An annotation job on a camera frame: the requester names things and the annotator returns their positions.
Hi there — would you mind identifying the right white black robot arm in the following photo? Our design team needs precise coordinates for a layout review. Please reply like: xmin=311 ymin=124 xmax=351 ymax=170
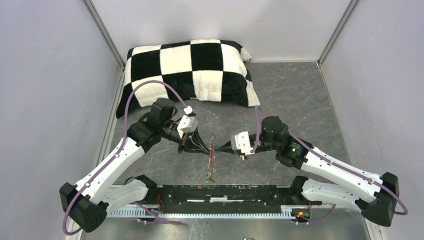
xmin=215 ymin=116 xmax=400 ymax=227

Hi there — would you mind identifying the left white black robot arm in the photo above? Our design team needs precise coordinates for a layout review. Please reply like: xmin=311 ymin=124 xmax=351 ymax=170
xmin=59 ymin=98 xmax=198 ymax=236

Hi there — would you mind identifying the black white checkered pillow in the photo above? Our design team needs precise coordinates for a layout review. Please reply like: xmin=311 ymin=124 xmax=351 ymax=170
xmin=115 ymin=39 xmax=261 ymax=119

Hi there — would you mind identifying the left corner aluminium profile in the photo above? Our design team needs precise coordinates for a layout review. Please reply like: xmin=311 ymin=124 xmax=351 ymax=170
xmin=82 ymin=0 xmax=125 ymax=70

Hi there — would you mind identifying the corner aluminium profile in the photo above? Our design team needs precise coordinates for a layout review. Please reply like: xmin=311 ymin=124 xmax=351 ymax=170
xmin=316 ymin=0 xmax=360 ymax=68
xmin=82 ymin=0 xmax=125 ymax=70

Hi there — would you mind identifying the right corner aluminium profile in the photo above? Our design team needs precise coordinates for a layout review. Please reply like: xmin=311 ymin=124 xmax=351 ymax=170
xmin=316 ymin=0 xmax=360 ymax=68

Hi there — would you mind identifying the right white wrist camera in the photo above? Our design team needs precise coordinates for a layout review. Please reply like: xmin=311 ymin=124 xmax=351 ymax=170
xmin=230 ymin=131 xmax=251 ymax=149

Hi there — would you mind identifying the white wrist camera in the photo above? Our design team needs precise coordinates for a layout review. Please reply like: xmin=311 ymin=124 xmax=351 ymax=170
xmin=230 ymin=131 xmax=251 ymax=149
xmin=177 ymin=105 xmax=199 ymax=136

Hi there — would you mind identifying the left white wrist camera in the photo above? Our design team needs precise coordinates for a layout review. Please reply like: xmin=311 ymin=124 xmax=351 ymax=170
xmin=177 ymin=105 xmax=199 ymax=136

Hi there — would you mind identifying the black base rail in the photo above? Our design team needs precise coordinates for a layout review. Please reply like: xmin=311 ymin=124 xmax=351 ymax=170
xmin=140 ymin=185 xmax=322 ymax=214

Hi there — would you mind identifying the white toothed cable duct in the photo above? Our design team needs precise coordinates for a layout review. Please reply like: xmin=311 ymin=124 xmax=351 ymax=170
xmin=108 ymin=205 xmax=305 ymax=220

